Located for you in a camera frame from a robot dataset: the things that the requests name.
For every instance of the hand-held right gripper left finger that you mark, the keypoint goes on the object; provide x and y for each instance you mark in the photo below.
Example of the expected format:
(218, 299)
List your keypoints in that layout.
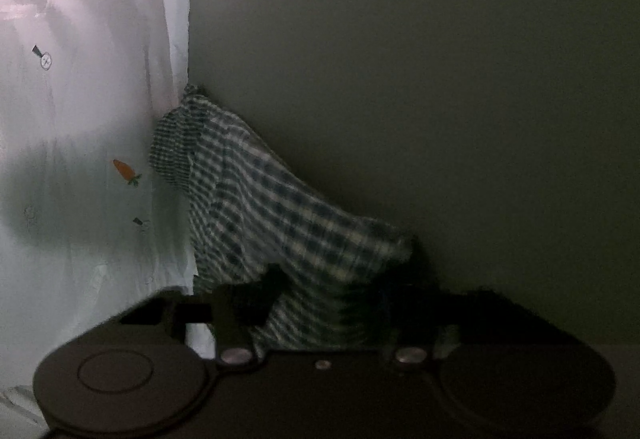
(272, 286)

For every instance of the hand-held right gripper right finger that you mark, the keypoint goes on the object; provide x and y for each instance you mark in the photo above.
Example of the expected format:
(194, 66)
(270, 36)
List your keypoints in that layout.
(397, 294)

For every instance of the blue checked shirt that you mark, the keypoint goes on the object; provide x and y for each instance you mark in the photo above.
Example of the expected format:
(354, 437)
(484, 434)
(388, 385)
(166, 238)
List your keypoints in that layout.
(280, 219)

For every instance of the carrot print bed sheet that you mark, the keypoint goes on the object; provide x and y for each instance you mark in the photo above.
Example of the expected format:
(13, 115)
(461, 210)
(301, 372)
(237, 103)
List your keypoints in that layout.
(90, 129)

